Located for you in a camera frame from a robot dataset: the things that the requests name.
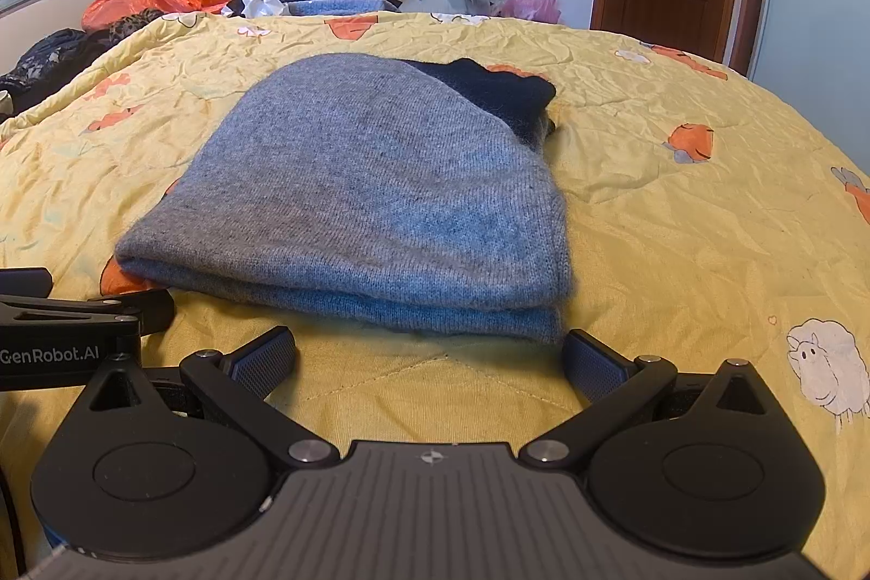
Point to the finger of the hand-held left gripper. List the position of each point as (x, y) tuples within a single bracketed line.
[(149, 308), (27, 282)]

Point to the pink plastic bag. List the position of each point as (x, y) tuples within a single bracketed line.
[(533, 2)]

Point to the dark patterned garment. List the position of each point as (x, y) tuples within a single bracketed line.
[(47, 60)]

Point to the white crumpled cloth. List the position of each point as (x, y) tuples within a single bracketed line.
[(262, 2)]

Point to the yellow carrot print blanket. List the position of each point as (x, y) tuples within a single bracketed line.
[(680, 247)]

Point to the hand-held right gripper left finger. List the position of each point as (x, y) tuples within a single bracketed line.
[(268, 364)]

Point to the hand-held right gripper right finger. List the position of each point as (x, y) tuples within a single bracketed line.
[(591, 369)]

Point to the grey sweater with navy sleeves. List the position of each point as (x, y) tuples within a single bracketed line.
[(374, 179)]

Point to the light blue knit garment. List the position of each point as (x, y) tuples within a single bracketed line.
[(346, 6)]

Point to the leopard print cloth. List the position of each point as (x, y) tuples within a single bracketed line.
[(132, 24)]

